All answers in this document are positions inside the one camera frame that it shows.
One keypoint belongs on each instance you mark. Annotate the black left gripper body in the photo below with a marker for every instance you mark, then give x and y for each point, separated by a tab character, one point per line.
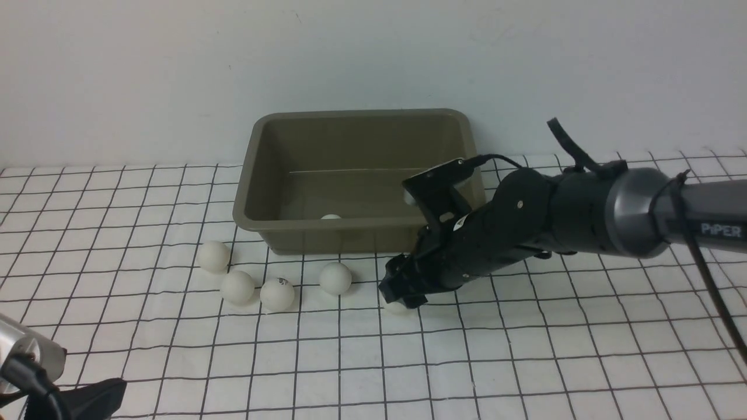
96	401

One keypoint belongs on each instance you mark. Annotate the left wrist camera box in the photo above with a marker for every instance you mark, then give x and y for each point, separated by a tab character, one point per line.
19	339

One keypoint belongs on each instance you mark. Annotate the white marked ping-pong ball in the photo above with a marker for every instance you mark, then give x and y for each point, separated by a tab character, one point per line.
396	308

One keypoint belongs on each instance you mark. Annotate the white ping-pong ball with mark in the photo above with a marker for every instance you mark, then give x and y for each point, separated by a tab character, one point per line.
277	295

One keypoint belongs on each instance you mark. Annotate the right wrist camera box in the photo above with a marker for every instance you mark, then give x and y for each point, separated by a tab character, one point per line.
435	192

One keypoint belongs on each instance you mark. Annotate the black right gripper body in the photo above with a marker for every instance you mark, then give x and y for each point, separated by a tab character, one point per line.
487	241

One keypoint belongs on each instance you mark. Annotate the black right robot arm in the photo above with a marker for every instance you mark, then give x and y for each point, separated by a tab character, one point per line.
634	213

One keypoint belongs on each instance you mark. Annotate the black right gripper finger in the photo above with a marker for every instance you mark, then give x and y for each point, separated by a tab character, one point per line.
403	283

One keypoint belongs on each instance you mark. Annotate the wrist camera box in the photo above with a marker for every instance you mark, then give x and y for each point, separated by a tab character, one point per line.
19	339
435	192

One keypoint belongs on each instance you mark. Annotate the olive green plastic bin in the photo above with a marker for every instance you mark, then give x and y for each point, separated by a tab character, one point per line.
300	166

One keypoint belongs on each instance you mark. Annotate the white grid-pattern tablecloth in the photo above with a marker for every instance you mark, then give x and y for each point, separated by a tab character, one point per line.
103	261

